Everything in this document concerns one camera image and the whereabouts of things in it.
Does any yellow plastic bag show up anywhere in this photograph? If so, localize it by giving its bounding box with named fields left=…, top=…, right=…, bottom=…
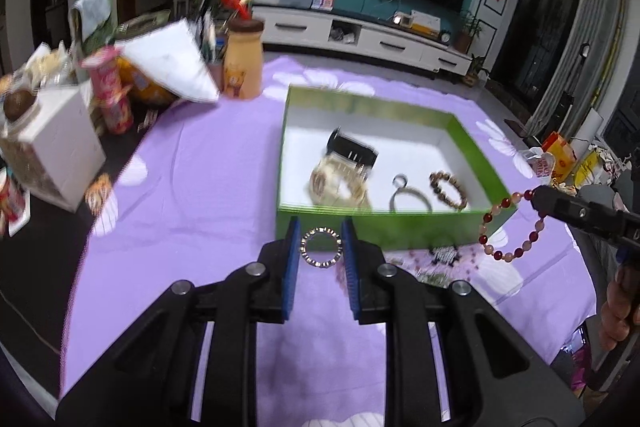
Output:
left=575, top=149, right=608, bottom=188

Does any orange paper bag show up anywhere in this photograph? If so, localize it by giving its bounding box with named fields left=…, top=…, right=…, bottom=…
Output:
left=542, top=132, right=576, bottom=180

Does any person's right hand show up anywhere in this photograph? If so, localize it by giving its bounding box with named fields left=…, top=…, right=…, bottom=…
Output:
left=600, top=264, right=640, bottom=350

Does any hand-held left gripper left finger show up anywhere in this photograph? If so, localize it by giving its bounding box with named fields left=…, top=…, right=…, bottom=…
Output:
left=55, top=215, right=303, bottom=427

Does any brown round fruit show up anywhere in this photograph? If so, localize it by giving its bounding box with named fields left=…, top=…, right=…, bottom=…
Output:
left=2, top=89, right=37, bottom=120

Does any tall potted plant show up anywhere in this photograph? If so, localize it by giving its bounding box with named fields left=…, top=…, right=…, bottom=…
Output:
left=452, top=12, right=483, bottom=55

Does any yellow snack bag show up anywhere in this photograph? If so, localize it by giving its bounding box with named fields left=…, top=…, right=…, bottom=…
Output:
left=117, top=57, right=178, bottom=108

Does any brown wooden bead bracelet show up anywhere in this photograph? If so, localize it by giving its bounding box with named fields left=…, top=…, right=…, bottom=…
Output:
left=429, top=171, right=471, bottom=211

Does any white square box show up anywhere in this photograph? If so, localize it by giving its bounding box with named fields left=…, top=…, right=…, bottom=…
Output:
left=0, top=84, right=107, bottom=214

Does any pink yogurt cup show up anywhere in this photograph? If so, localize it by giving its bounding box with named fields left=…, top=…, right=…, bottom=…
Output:
left=97, top=94, right=135, bottom=135
left=82, top=47, right=126, bottom=108

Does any cream wrist watch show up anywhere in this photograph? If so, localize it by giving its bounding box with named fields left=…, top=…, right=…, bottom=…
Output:
left=309, top=155, right=372, bottom=208

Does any yellow flat box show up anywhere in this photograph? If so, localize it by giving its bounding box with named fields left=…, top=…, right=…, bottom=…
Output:
left=410, top=10, right=442, bottom=35

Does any silver bangle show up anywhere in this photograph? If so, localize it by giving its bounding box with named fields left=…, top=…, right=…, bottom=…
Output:
left=389, top=174, right=434, bottom=214

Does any green cardboard box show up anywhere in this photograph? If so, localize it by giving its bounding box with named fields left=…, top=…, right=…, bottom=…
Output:
left=275, top=85, right=518, bottom=252

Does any purple floral tablecloth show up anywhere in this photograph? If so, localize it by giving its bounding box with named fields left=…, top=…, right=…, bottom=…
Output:
left=60, top=54, right=601, bottom=427

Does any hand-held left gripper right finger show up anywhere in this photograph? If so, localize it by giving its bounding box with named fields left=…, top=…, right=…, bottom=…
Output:
left=341, top=217, right=586, bottom=427

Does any white and red snack bag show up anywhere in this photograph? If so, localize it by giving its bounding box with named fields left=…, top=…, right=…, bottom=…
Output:
left=520, top=147, right=556, bottom=180

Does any white tv cabinet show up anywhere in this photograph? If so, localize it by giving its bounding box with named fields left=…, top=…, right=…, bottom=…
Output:
left=252, top=4, right=473, bottom=75

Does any black wrist watch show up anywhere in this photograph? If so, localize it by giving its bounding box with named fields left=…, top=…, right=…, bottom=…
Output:
left=325, top=127, right=379, bottom=172

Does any pen holder with pens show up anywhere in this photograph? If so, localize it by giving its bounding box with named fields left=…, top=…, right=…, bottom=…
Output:
left=197, top=0, right=226, bottom=80

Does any small potted plant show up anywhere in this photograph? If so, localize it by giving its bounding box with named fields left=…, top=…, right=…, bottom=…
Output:
left=465, top=54, right=493, bottom=88

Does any white paper sheet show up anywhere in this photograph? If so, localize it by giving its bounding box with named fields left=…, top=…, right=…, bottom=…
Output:
left=122, top=19, right=221, bottom=104

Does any yellow bear bottle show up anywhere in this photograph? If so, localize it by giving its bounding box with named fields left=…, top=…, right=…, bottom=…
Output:
left=221, top=18, right=265, bottom=100

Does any red and pink bead bracelet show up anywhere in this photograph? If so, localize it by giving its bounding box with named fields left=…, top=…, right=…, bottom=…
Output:
left=479, top=189, right=547, bottom=264

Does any green and white bag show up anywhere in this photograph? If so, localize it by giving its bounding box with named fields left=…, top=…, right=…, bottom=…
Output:
left=69, top=0, right=118, bottom=58

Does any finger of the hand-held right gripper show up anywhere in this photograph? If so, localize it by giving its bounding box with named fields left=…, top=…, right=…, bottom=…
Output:
left=532, top=184, right=603, bottom=228

